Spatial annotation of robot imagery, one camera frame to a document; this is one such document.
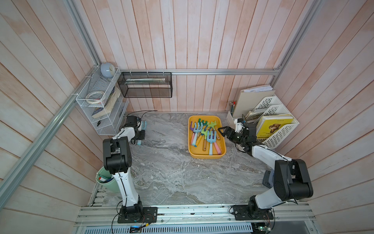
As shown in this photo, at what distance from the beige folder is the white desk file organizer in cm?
3

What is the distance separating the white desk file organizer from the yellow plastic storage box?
0.67ft

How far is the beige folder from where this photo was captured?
94 centimetres

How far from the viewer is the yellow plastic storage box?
0.94 m

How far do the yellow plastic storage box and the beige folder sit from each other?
0.19m

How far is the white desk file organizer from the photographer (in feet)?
2.69
